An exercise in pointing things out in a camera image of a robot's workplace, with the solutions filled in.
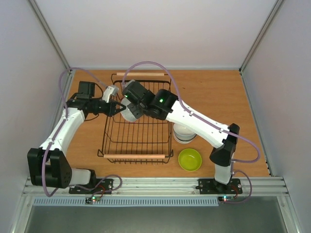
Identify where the grey dotted bowl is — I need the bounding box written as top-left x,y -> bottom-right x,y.
121,99 -> 137,122

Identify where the white ribbed bowl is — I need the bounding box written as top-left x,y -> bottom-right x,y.
173,124 -> 196,140

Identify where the blue floral white bowl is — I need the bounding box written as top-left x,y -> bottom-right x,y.
174,135 -> 196,144

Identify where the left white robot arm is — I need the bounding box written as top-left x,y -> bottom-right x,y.
27,81 -> 125,193

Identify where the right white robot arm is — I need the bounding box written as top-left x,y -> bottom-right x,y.
121,80 -> 240,193

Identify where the green plastic bowl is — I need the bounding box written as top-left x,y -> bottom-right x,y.
178,148 -> 202,172

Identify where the left small circuit board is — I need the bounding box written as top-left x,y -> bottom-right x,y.
85,196 -> 101,204

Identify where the small circuit board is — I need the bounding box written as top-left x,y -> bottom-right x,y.
218,195 -> 238,202
85,196 -> 101,204

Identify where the right small circuit board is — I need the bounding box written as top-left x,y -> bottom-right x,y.
218,195 -> 238,202

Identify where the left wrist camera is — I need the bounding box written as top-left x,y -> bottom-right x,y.
102,85 -> 119,103

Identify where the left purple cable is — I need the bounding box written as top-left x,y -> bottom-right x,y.
42,67 -> 109,197

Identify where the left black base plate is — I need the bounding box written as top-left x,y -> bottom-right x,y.
69,178 -> 114,195

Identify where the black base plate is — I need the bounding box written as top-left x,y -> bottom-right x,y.
69,178 -> 114,195
195,178 -> 243,195

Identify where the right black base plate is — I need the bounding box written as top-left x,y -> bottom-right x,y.
195,178 -> 243,195

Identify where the grey slotted cable duct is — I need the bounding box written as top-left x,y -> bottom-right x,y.
33,197 -> 219,207

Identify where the aluminium mounting rail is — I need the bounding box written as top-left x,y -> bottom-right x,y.
23,177 -> 290,196

